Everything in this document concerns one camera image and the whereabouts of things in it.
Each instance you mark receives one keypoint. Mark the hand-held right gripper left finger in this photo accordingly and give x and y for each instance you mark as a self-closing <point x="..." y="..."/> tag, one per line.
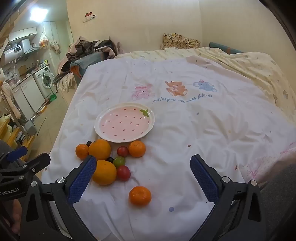
<point x="82" y="179"/>

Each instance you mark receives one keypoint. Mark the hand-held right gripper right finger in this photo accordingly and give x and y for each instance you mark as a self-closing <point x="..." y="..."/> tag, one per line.
<point x="204" y="179"/>

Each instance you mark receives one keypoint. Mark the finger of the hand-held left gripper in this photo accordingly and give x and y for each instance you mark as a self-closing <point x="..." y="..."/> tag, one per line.
<point x="34" y="163"/>
<point x="16" y="153"/>

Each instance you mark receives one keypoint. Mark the large orange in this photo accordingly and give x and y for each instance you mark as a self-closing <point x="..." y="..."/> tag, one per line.
<point x="105" y="173"/>
<point x="100" y="149"/>

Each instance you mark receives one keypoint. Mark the small mandarin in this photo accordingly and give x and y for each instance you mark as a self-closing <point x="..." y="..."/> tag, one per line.
<point x="81" y="151"/>

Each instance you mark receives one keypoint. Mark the dark grape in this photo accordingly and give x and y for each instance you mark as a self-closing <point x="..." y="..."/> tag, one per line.
<point x="110" y="159"/>
<point x="89" y="143"/>

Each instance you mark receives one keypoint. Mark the green cherry tomato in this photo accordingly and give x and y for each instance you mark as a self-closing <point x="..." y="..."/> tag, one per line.
<point x="119" y="161"/>

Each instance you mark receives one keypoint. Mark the red cherry tomato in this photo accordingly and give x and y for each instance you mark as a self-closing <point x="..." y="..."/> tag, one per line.
<point x="122" y="151"/>
<point x="123" y="172"/>

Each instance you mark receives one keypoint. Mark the pink strawberry-shaped plate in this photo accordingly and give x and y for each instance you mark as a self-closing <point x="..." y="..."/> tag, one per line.
<point x="124" y="122"/>

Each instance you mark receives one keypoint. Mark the person's left hand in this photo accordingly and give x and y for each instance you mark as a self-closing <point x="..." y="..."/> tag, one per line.
<point x="15" y="215"/>

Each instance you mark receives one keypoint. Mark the wooden rack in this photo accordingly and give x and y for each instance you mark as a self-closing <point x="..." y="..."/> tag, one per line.
<point x="13" y="137"/>

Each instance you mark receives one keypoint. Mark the grey mop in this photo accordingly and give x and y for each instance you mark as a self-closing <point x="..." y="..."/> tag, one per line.
<point x="30" y="128"/>

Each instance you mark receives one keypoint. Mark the white animal-print blanket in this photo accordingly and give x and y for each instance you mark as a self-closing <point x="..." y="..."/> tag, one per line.
<point x="185" y="139"/>

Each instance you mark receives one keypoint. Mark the beige towel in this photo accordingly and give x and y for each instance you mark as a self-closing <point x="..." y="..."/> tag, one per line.
<point x="8" y="97"/>

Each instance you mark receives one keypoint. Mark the white base cabinets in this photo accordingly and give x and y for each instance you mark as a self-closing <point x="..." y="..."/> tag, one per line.
<point x="27" y="95"/>

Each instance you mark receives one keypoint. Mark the pink bow-print cloth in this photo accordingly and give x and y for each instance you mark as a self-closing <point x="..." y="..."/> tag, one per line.
<point x="266" y="162"/>

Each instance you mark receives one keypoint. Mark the green dustpan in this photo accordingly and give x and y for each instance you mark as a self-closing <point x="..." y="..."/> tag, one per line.
<point x="53" y="96"/>

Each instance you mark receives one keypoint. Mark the person's grey clothing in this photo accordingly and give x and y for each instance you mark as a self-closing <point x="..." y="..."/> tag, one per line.
<point x="279" y="204"/>

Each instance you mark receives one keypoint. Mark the white washing machine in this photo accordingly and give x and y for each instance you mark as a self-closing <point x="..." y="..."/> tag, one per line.
<point x="45" y="78"/>

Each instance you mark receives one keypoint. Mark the floral cloth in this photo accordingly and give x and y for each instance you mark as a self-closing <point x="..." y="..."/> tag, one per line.
<point x="64" y="83"/>

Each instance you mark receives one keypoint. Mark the white water heater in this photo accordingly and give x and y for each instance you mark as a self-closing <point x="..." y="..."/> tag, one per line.
<point x="12" y="52"/>

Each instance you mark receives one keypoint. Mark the silver range hood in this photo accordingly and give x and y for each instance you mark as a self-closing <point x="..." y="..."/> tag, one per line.
<point x="29" y="46"/>

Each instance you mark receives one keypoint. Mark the hanging cloth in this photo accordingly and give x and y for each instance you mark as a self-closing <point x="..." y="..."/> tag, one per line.
<point x="55" y="45"/>

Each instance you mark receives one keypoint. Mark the hanging plastic bag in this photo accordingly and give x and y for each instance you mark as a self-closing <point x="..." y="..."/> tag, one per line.
<point x="43" y="39"/>

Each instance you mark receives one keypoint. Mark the tall white cabinet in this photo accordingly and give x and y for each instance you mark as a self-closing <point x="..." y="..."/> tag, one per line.
<point x="51" y="30"/>

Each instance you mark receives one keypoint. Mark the pile of clothes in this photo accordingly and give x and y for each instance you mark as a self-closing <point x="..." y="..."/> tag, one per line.
<point x="92" y="47"/>

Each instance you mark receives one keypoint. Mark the teal pillow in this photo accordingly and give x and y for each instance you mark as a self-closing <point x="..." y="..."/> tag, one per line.
<point x="224" y="47"/>

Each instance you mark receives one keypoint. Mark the floral pillow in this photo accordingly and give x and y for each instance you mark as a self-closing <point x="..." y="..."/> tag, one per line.
<point x="179" y="41"/>

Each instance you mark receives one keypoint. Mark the ceiling light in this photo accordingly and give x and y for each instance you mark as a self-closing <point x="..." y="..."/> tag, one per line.
<point x="39" y="12"/>

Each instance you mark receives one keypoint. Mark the white wall cabinets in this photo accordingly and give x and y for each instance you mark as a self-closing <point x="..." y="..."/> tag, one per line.
<point x="23" y="33"/>

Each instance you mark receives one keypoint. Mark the wall hook decoration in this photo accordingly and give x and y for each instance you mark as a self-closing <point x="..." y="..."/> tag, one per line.
<point x="89" y="16"/>

